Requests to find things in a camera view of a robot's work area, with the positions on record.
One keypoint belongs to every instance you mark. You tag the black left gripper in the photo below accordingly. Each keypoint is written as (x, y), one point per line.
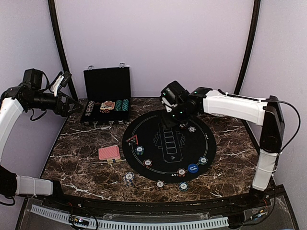
(64, 111)

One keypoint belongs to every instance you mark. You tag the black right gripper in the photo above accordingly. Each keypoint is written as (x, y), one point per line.
(168, 122)

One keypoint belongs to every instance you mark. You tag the blue tan chip stack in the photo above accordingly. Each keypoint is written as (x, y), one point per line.
(192, 129)

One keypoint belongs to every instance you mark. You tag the blue round blind button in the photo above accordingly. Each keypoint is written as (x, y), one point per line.
(193, 168)

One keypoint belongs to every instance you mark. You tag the brown poker chip stack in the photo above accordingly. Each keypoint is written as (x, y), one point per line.
(159, 184)

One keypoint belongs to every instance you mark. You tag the red card deck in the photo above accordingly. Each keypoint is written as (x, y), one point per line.
(109, 153)
(102, 107)

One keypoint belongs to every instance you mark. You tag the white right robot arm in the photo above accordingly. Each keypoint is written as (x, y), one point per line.
(222, 106)

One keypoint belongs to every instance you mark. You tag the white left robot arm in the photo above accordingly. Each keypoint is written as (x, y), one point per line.
(21, 148)

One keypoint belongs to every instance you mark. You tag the round black poker mat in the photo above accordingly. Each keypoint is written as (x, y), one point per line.
(169, 149)

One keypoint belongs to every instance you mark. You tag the clear round dealer button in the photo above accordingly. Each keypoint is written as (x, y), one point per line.
(108, 104)

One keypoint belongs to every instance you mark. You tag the red card deck in case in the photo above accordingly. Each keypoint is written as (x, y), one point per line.
(102, 107)

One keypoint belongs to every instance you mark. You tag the black poker chip case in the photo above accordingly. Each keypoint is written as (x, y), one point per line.
(106, 84)

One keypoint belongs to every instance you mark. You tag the red triangular all-in marker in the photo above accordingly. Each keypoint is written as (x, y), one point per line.
(133, 140)

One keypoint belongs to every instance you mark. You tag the green and blue chip row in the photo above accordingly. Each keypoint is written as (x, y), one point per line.
(118, 106)

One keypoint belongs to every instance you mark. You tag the teal and blue chip row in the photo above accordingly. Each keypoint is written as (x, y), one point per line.
(125, 105)

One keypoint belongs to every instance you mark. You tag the gold card box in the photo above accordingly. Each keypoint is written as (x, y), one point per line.
(115, 161)

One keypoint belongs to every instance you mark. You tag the blue chip stack on table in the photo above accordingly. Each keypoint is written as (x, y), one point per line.
(129, 179)

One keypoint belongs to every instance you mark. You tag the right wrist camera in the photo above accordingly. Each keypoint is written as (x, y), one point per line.
(174, 93)

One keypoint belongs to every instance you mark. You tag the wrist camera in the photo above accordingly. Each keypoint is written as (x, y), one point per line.
(33, 78)
(174, 93)

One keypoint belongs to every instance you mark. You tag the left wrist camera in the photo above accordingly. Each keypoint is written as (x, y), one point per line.
(33, 78)

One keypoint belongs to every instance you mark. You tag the white slotted cable duct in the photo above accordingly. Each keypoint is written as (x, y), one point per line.
(127, 222)

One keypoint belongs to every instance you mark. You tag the black right frame post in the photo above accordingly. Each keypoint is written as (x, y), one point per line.
(249, 46)

